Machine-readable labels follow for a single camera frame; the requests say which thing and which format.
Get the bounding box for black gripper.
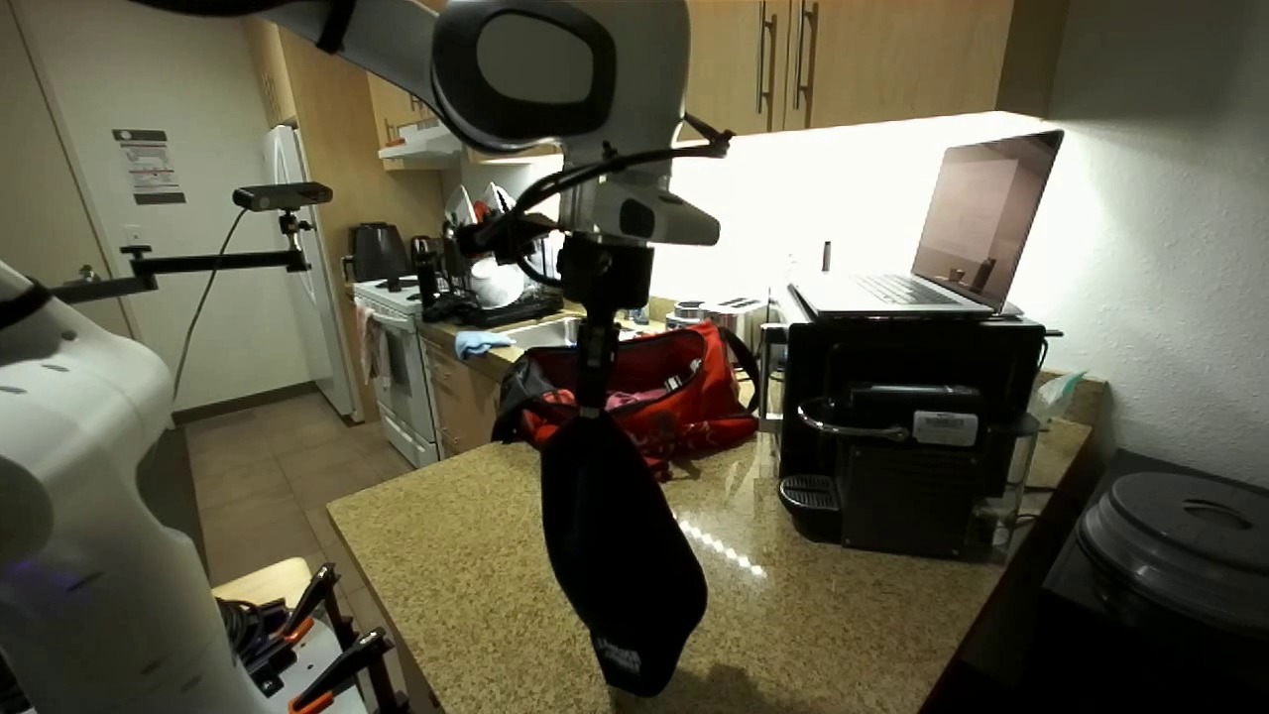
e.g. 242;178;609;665
561;235;656;397

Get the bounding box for red and black bag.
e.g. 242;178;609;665
494;322;761;480

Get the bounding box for black head sock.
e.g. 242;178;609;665
540;416;706;698

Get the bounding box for white stove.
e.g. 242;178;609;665
353;280;443;469

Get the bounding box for black kettle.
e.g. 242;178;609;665
348;223;406;280

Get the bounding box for wooden upper cabinets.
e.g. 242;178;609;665
266;0;1016;165

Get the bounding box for white refrigerator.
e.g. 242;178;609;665
266;122;367;423

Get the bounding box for black coffee machine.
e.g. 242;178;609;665
779;319;1049;558

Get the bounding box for open laptop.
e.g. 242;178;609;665
790;132;1063;322

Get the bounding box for grey round appliance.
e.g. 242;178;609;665
1078;473;1269;640

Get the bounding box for black camera on stand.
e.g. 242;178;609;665
55;182;335;301

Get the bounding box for tools with orange handles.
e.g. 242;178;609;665
216;558;408;714

